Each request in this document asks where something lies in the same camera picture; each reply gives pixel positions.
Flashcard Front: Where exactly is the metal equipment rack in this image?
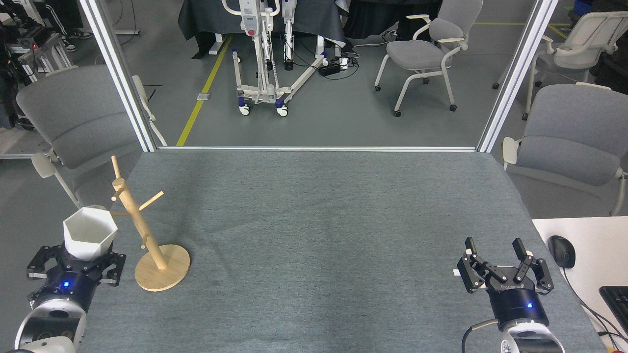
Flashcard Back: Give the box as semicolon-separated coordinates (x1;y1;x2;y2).
0;20;74;85

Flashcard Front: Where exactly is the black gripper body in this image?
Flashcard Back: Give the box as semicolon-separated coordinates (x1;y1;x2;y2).
485;280;550;330
29;267;102;311

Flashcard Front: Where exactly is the grey office chair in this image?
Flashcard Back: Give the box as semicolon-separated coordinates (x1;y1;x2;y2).
16;65;168;233
374;0;484;118
501;82;628;217

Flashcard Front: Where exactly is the wooden cup rack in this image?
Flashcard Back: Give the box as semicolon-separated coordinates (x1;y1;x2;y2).
109;155;191;293

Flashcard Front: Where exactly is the black keyboard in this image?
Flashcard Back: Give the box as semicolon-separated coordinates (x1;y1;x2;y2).
599;286;628;337

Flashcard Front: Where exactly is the black mouse cable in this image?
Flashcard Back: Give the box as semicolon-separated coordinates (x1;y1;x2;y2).
562;267;628;345

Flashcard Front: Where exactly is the silver frame post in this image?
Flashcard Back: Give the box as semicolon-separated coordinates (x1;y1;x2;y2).
78;0;159;153
476;0;560;153

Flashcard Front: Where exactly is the white desk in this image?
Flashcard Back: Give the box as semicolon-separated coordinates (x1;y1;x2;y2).
532;216;628;353

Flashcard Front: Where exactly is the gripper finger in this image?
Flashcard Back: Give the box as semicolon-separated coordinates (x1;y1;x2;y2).
512;238;554;296
457;237;499;294
26;245;75;279
90;253;127;286

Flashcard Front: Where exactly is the black computer mouse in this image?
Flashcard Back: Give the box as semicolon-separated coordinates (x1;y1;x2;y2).
548;235;576;269

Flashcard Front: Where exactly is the white hexagonal cup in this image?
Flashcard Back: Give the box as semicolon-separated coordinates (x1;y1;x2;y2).
63;205;119;262

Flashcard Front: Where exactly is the white-backed office chair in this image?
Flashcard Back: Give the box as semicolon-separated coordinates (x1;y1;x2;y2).
493;11;628;121

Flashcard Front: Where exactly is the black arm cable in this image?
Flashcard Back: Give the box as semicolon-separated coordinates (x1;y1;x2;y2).
461;318;502;353

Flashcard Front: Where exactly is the black cloth covered table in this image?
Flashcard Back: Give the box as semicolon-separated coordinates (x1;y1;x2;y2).
178;0;347;60

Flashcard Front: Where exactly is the white stand on wheels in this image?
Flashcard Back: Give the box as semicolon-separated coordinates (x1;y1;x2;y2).
222;0;330;117

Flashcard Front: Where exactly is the silver frame crossbar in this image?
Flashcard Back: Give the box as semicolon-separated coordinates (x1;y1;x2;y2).
157;146;479;153

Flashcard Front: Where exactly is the person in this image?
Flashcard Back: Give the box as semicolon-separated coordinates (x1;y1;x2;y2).
42;0;93;52

